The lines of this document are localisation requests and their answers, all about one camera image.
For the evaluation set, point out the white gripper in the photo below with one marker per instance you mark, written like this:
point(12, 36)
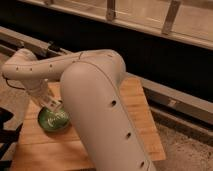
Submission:
point(43, 95)

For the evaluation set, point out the black chair part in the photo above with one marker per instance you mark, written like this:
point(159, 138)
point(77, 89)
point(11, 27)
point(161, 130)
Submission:
point(7, 137)

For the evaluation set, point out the green ceramic bowl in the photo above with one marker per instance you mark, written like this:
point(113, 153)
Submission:
point(48, 123)

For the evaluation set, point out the metal bracket centre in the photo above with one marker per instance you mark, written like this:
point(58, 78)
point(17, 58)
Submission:
point(110, 12)

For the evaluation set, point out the wooden board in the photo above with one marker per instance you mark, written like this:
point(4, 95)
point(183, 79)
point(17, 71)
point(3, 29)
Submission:
point(63, 150)

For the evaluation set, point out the metal rail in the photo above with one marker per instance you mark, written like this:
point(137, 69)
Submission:
point(171, 78)

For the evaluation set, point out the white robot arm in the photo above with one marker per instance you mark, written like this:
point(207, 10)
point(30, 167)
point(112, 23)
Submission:
point(86, 85)

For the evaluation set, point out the white plastic bottle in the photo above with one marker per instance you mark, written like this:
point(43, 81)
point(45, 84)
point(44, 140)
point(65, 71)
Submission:
point(59, 114)

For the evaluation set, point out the metal bracket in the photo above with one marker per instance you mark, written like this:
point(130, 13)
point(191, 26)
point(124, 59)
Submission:
point(110, 12)
point(170, 17)

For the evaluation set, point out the metal bracket right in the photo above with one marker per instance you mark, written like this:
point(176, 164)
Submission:
point(170, 17)

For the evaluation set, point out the black clamp device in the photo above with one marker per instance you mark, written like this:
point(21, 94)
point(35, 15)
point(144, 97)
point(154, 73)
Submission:
point(53, 47)

